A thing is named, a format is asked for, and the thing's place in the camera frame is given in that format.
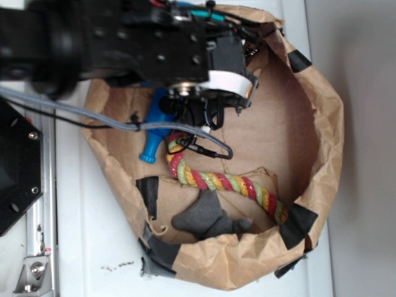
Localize blue plastic bottle toy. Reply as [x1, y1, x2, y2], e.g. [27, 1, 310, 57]
[139, 88, 174, 163]

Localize aluminium extrusion rail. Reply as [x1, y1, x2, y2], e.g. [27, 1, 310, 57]
[25, 105, 59, 296]

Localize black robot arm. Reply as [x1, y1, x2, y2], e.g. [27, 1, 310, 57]
[1, 1, 259, 111]

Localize silver keys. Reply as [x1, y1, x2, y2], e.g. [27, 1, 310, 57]
[244, 43, 262, 59]

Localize black gripper white motor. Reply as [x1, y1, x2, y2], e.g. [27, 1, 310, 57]
[160, 33, 259, 130]

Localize silver corner bracket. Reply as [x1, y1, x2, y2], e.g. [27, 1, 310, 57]
[12, 256, 52, 296]

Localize grey plush toy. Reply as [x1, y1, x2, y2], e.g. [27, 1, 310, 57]
[172, 190, 253, 240]

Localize multicolour twisted rope toy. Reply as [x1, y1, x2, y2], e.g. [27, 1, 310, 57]
[165, 133, 288, 225]

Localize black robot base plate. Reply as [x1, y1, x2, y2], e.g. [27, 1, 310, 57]
[1, 99, 43, 236]

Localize brown paper bag bin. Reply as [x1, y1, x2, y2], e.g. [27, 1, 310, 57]
[82, 5, 344, 290]

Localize thin black cable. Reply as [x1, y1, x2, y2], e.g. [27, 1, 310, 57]
[0, 95, 143, 130]

